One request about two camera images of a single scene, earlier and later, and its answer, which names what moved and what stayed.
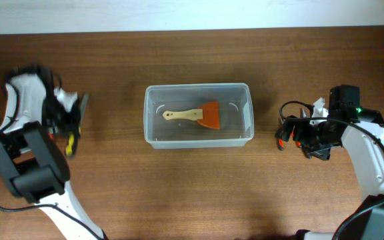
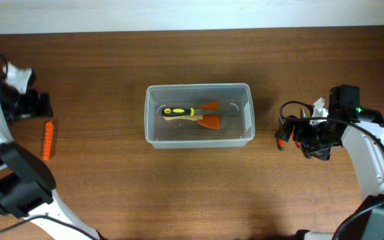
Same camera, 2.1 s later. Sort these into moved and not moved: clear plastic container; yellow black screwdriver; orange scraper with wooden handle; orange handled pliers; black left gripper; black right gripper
Moved: black left gripper; yellow black screwdriver
Not moved: orange handled pliers; orange scraper with wooden handle; black right gripper; clear plastic container
